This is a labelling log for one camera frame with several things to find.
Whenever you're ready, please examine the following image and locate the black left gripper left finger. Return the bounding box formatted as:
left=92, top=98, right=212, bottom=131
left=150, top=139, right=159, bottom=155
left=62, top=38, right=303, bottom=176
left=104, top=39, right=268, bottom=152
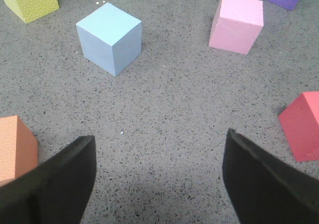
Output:
left=0, top=136, right=96, bottom=224

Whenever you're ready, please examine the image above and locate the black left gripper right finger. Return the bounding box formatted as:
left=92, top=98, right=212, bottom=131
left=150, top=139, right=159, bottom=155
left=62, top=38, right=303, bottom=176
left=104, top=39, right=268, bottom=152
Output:
left=222, top=129, right=319, bottom=224

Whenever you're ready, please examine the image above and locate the orange foam cube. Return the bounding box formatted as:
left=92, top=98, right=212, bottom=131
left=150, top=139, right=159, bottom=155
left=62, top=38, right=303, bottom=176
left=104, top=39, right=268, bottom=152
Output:
left=0, top=115, right=38, bottom=186

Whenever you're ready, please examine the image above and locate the red textured foam cube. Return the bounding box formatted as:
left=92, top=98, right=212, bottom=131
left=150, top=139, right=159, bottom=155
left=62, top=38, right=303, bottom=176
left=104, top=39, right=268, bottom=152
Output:
left=279, top=91, right=319, bottom=161

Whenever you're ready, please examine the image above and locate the pink foam cube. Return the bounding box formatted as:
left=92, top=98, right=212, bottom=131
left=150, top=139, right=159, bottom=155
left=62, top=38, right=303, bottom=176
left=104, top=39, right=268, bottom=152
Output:
left=209, top=0, right=264, bottom=55

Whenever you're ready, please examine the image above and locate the yellow foam cube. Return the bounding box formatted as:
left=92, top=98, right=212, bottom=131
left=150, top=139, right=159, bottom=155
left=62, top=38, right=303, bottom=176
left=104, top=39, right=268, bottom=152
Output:
left=4, top=0, right=59, bottom=23

